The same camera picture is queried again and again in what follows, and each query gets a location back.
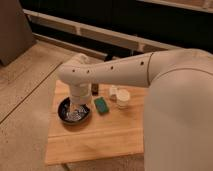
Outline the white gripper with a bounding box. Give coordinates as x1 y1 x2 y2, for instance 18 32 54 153
69 84 91 105

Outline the small white bottle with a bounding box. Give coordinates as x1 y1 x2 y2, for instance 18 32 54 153
109 85 118 100

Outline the black bowl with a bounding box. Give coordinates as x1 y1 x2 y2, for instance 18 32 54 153
58 97 90 125

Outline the grey cabinet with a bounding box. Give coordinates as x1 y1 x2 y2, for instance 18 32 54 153
0 0 36 66

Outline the green sponge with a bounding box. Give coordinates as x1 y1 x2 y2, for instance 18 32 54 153
94 97 109 114

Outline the dark brown rectangular block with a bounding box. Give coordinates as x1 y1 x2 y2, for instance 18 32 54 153
91 84 99 95

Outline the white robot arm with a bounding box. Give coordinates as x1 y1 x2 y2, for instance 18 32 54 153
59 49 213 171

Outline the white plastic cup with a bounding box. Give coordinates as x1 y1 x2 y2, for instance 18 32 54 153
116 89 130 108

